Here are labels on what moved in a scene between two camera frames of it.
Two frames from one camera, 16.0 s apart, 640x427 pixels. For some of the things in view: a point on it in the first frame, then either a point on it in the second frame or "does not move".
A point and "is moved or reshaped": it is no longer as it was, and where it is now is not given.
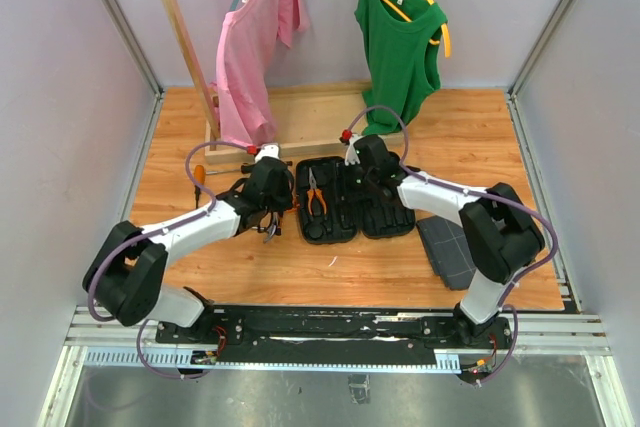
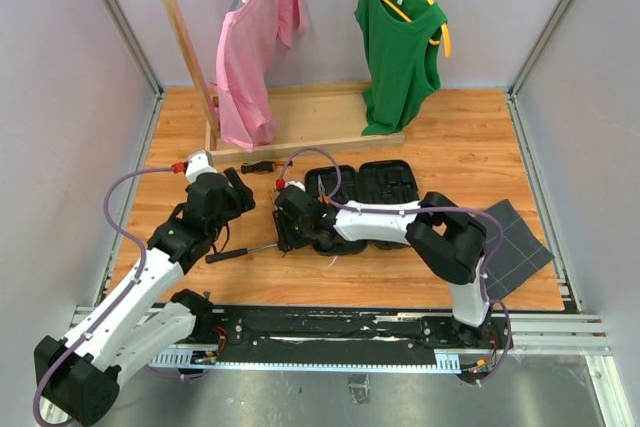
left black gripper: [287, 198] to [241, 198]
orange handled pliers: [314, 190] is moved or reshaped
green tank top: [400, 45] does not move
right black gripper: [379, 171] to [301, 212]
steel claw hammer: [273, 227] to [212, 257]
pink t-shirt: [247, 45] does not move
